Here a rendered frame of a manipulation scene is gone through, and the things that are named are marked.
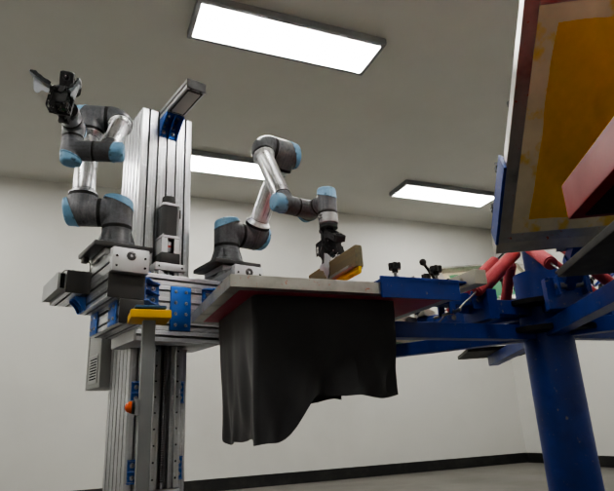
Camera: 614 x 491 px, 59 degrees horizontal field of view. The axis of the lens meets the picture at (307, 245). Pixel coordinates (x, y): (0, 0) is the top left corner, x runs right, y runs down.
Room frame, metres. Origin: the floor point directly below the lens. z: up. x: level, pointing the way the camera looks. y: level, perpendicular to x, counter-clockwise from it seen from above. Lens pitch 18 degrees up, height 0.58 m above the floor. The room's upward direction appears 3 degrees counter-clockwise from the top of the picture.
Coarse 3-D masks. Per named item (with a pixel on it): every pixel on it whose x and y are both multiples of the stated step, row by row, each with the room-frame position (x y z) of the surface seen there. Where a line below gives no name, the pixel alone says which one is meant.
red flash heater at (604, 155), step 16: (608, 128) 0.94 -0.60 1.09; (608, 144) 0.95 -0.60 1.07; (592, 160) 1.04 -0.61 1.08; (608, 160) 0.97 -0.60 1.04; (576, 176) 1.13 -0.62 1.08; (592, 176) 1.06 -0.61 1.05; (608, 176) 0.99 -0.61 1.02; (576, 192) 1.15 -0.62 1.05; (592, 192) 1.07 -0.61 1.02; (608, 192) 1.07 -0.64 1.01; (576, 208) 1.17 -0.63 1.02; (592, 208) 1.16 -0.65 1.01; (608, 208) 1.17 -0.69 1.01
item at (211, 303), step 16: (224, 288) 1.54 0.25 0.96; (240, 288) 1.51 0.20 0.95; (256, 288) 1.52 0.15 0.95; (272, 288) 1.53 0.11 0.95; (288, 288) 1.55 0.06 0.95; (304, 288) 1.57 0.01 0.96; (320, 288) 1.59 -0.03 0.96; (336, 288) 1.61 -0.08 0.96; (352, 288) 1.63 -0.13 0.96; (368, 288) 1.65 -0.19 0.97; (208, 304) 1.75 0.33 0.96; (432, 304) 1.88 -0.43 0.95; (192, 320) 1.99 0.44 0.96
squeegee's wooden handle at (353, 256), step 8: (352, 248) 1.75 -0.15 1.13; (360, 248) 1.75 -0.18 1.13; (344, 256) 1.81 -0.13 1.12; (352, 256) 1.76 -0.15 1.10; (360, 256) 1.75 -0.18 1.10; (336, 264) 1.87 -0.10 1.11; (344, 264) 1.81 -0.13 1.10; (352, 264) 1.76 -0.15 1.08; (360, 264) 1.75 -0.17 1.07; (320, 272) 2.01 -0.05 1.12
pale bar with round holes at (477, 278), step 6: (474, 270) 1.75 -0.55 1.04; (480, 270) 1.76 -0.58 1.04; (456, 276) 1.84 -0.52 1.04; (462, 276) 1.81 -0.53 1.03; (468, 276) 1.78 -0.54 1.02; (474, 276) 1.75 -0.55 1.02; (480, 276) 1.76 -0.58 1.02; (468, 282) 1.79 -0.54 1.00; (474, 282) 1.76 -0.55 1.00; (480, 282) 1.76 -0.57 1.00; (486, 282) 1.77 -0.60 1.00; (462, 288) 1.83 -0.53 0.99; (468, 288) 1.83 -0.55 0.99
